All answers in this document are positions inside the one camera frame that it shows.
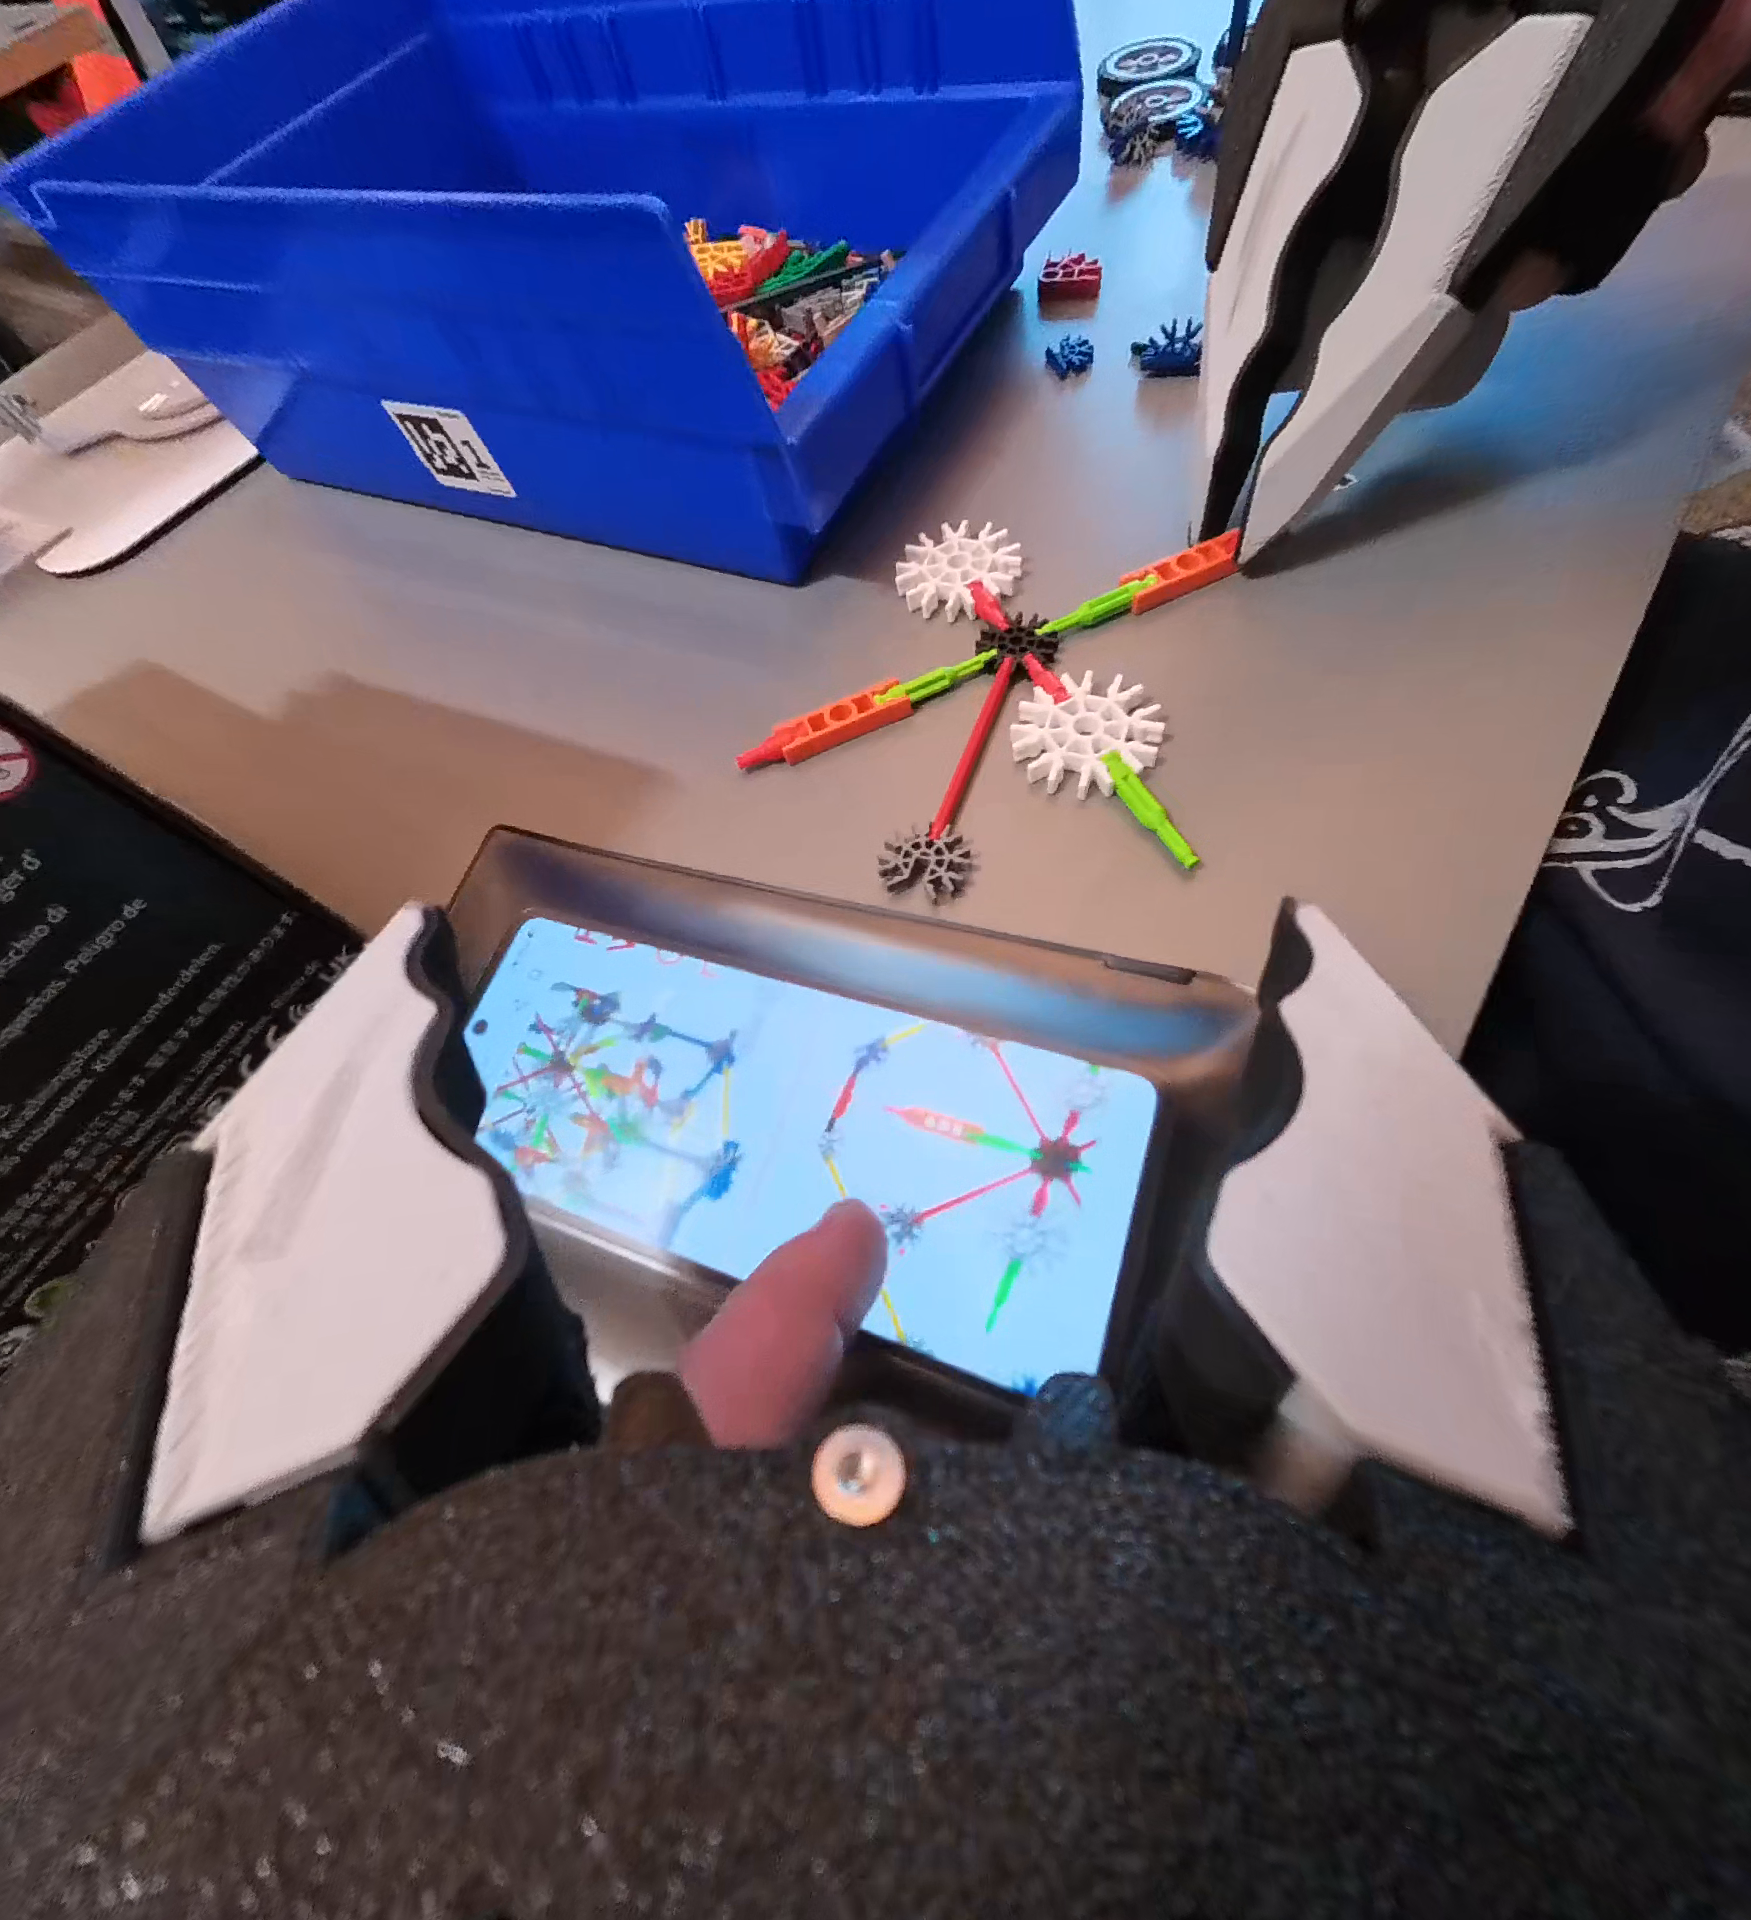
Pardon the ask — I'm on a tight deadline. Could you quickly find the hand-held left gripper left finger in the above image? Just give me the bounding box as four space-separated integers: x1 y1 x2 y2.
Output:
137 900 535 1547

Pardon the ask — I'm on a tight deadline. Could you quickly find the blue plastic bin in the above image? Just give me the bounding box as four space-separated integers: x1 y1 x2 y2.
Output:
0 0 1088 587

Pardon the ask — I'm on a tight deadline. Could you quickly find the black framed tablet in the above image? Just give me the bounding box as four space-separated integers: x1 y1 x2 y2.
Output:
447 826 1262 1434

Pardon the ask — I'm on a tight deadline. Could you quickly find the pile of colourful toy pieces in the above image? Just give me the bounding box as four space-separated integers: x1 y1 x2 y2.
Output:
683 218 899 410

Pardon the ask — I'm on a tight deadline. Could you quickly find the white flat stand base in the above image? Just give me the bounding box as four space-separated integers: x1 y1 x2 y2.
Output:
0 353 264 575

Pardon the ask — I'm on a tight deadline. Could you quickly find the black cardboard box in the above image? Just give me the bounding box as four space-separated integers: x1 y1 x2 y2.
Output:
0 652 367 1443

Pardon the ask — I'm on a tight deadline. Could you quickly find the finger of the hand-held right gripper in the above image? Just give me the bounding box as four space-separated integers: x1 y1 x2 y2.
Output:
1234 12 1600 575
1196 37 1371 555

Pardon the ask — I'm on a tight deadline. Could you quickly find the star toy rod model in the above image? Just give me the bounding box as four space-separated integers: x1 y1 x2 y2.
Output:
734 523 1244 906

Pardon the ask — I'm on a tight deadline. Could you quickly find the toy vehicle model with wheels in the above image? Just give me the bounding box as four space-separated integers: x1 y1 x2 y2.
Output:
1092 31 1225 167

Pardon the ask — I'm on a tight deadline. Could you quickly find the person's left hand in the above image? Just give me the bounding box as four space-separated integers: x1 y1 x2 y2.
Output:
680 1201 891 1452

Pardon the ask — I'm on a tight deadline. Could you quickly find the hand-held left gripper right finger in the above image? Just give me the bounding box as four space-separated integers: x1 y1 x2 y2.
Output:
1182 897 1573 1539

